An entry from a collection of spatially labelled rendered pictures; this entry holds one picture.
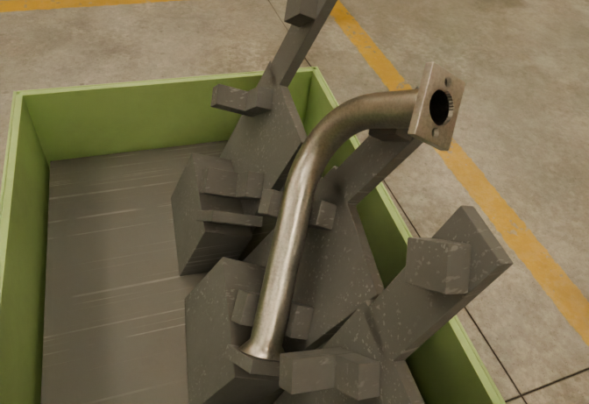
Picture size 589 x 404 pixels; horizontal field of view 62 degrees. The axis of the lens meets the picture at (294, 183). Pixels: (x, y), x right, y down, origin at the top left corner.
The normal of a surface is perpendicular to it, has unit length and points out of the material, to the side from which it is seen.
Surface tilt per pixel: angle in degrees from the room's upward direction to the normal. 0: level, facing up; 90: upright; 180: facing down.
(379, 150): 61
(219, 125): 90
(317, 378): 44
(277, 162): 68
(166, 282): 0
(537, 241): 0
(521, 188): 0
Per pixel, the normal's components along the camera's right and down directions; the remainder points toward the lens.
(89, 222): 0.11, -0.68
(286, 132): -0.85, -0.15
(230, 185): 0.51, -0.05
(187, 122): 0.29, 0.72
